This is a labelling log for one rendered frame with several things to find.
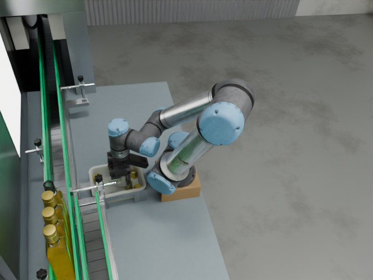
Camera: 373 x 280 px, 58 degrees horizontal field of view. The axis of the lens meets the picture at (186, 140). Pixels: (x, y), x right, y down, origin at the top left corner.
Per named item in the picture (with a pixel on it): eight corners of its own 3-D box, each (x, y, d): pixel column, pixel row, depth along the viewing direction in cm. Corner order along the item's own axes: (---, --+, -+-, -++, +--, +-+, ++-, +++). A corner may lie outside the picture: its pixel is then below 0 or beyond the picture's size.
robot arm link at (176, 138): (198, 154, 146) (202, 133, 136) (186, 177, 137) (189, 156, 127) (173, 144, 148) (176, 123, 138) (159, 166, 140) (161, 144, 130)
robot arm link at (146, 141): (165, 128, 124) (139, 119, 127) (150, 149, 117) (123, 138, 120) (165, 143, 130) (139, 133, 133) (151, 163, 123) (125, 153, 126)
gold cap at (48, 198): (44, 200, 102) (40, 191, 99) (56, 197, 103) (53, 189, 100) (44, 209, 100) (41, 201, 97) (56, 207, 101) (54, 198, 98)
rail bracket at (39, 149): (30, 161, 143) (21, 139, 133) (48, 158, 145) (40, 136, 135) (30, 168, 140) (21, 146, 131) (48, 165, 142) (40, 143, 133)
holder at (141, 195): (78, 183, 152) (75, 171, 147) (138, 170, 160) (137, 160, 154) (82, 214, 141) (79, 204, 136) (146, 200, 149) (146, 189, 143)
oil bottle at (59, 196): (55, 223, 123) (41, 188, 108) (71, 219, 125) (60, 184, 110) (55, 236, 120) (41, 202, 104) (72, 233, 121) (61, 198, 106)
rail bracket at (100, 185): (72, 199, 130) (67, 179, 122) (116, 190, 135) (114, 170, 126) (73, 205, 128) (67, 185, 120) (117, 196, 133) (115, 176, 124)
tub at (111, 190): (90, 179, 154) (87, 166, 148) (139, 170, 160) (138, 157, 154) (95, 211, 142) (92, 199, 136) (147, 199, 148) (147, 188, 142)
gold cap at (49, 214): (44, 216, 98) (40, 208, 95) (57, 213, 99) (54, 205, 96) (44, 226, 96) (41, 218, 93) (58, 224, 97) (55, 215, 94)
